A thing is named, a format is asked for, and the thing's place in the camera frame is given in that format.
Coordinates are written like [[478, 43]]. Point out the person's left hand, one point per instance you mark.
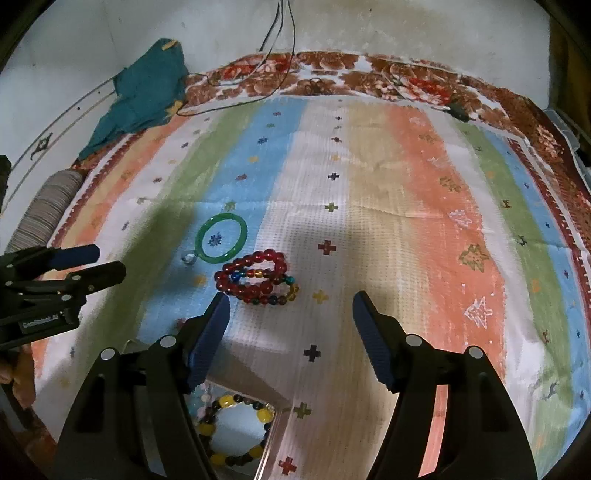
[[20, 374]]

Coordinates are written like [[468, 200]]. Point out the striped grey rolled cloth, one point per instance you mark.
[[46, 210]]

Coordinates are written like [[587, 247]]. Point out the teal cloth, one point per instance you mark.
[[145, 92]]

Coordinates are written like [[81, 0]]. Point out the striped colourful mat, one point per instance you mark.
[[449, 226]]

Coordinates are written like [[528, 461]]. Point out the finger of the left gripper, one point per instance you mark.
[[34, 262], [87, 276]]

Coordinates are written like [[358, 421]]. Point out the silver metal tin box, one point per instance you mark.
[[259, 370]]

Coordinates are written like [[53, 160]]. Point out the black charger plug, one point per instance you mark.
[[458, 112]]

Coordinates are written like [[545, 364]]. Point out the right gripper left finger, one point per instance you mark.
[[130, 420]]

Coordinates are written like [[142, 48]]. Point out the clear plastic bin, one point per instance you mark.
[[573, 138]]

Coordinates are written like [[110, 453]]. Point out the floral brown bedsheet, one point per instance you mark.
[[255, 78]]

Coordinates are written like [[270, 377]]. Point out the green jade bangle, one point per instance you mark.
[[220, 238]]

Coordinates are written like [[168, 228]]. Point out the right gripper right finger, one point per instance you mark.
[[483, 436]]

